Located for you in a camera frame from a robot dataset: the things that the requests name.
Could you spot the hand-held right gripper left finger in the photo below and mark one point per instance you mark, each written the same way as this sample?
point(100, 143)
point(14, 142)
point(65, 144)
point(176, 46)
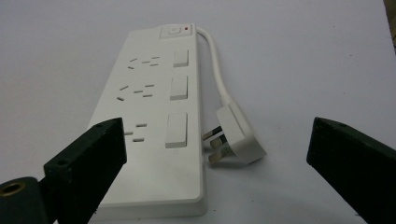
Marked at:
point(82, 165)

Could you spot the white power strip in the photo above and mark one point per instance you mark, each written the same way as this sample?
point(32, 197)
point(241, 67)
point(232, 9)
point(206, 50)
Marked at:
point(155, 177)

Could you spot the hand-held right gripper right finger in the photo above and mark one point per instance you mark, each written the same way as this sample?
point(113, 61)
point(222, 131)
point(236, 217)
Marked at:
point(351, 155)

